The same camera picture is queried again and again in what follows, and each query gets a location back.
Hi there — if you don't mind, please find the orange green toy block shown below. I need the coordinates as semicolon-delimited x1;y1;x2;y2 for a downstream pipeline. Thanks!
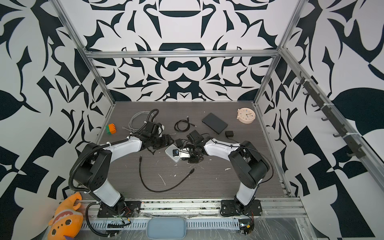
106;124;117;135

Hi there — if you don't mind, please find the black wall hook rail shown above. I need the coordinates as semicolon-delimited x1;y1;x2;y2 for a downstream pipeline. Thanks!
297;71;367;159

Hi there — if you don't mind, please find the small black coiled cable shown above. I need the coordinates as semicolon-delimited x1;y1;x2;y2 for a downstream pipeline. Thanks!
174;116;197;133

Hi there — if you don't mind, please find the black flat switch box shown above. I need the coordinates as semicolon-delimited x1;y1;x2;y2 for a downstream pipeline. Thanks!
202;113;228;134

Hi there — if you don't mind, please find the black power adapter with cable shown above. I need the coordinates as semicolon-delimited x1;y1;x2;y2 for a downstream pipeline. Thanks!
176;131;206;164

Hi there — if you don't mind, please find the grey blue cushion pad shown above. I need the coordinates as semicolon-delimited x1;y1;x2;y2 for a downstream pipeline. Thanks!
146;217;187;240

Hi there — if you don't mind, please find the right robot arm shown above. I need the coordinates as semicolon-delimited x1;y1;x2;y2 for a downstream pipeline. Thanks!
187;131;271;210

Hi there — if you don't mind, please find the white network switch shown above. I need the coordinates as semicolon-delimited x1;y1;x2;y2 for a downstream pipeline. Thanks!
165;145;183;163

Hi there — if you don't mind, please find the grey coiled ethernet cable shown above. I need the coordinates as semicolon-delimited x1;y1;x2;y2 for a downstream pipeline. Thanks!
122;110;151;133

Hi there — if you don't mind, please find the orange plush fish toy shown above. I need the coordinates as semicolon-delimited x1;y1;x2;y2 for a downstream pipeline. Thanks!
47;192;84;240

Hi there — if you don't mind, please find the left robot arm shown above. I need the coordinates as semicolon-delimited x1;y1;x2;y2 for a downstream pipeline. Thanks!
69;122;175;213

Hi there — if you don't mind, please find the long black cable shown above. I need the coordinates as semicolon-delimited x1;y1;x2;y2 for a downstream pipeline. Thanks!
138;155;196;193

